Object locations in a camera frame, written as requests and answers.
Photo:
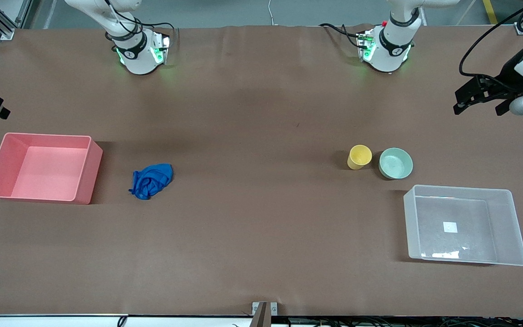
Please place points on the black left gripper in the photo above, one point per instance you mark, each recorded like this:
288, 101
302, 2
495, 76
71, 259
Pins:
508, 77

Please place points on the mint green bowl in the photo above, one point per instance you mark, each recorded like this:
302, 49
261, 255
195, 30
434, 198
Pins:
396, 163

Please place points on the brown table cover sheet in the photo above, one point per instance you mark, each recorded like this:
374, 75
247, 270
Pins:
261, 127

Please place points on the clear plastic box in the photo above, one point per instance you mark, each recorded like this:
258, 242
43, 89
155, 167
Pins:
466, 227

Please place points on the right arm base connector plate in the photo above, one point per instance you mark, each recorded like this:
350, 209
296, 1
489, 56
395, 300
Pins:
161, 47

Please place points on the pink plastic box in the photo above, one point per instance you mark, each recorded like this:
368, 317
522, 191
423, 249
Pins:
48, 168

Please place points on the metal table edge bracket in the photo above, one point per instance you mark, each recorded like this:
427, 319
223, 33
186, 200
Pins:
264, 311

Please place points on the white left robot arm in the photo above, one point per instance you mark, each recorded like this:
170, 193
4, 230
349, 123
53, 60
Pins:
391, 50

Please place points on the yellow plastic cup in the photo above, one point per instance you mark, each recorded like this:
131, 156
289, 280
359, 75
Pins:
359, 156

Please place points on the left arm base connector plate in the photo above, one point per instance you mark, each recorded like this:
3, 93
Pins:
366, 45

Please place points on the white square label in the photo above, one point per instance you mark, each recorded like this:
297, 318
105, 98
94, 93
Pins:
450, 227

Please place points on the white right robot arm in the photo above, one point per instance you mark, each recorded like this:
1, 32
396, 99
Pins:
136, 59

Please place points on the blue cloth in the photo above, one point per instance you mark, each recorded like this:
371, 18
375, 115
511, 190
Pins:
151, 180

